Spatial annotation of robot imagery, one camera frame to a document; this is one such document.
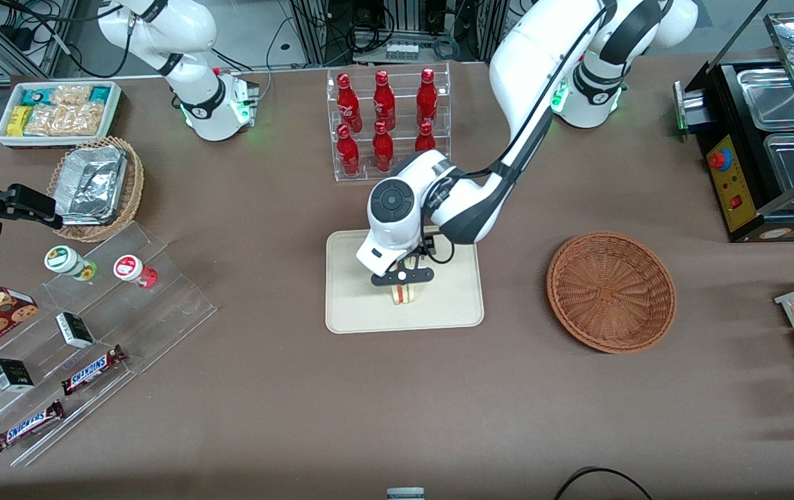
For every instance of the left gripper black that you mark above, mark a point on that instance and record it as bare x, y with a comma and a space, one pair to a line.
429, 242

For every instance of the triangle sandwich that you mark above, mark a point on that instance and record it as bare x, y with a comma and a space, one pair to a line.
404, 294

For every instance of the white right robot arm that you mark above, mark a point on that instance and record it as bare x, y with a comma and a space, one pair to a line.
199, 104

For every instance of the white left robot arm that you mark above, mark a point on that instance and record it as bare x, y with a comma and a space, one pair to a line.
529, 55

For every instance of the cream plastic tray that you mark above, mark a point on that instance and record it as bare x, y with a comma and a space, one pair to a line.
355, 305

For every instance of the aluminium foil tray stack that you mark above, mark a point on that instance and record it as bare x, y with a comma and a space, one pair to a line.
91, 184

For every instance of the small wicker basket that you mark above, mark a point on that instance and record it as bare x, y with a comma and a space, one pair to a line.
134, 180

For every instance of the large round wicker basket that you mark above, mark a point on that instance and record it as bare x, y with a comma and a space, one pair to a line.
612, 292

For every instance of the green lid white cup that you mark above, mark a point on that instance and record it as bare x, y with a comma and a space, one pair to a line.
64, 260

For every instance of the white plastic snack tub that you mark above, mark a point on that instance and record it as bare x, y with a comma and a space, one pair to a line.
5, 139

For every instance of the yellow snack packet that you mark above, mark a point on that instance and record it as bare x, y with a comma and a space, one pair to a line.
19, 120

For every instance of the clear rice cracker bag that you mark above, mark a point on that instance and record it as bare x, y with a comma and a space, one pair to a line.
71, 94
64, 119

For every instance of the teal snack packet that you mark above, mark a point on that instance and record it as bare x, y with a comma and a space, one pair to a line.
36, 95
100, 94

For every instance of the red lid white cup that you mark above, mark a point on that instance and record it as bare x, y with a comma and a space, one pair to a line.
130, 268

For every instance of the small black box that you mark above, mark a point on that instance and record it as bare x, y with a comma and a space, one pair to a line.
74, 330
12, 375

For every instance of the red cola bottle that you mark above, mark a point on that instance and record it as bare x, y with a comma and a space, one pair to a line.
425, 139
348, 104
384, 101
427, 97
348, 153
382, 149

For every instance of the clear acrylic stepped display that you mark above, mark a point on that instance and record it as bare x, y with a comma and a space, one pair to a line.
147, 312

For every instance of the clear acrylic bottle rack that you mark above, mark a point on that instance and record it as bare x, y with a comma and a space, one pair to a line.
400, 104

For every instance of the Snickers chocolate bar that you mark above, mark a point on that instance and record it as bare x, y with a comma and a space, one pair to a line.
91, 370
28, 426

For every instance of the grey device edge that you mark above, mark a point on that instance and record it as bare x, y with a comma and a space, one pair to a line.
405, 494

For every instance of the white power strip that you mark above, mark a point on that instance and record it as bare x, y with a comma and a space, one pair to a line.
402, 51

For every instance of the black food warmer machine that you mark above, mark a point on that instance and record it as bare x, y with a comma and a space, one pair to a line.
733, 187

